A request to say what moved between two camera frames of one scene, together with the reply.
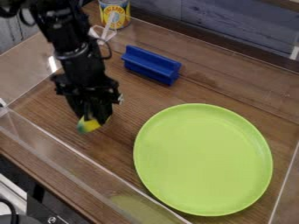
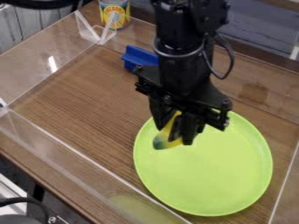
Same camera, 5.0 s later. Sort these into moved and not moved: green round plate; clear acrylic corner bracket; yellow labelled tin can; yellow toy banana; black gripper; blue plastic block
Moved: black gripper; yellow toy banana
Not moved: blue plastic block; green round plate; clear acrylic corner bracket; yellow labelled tin can
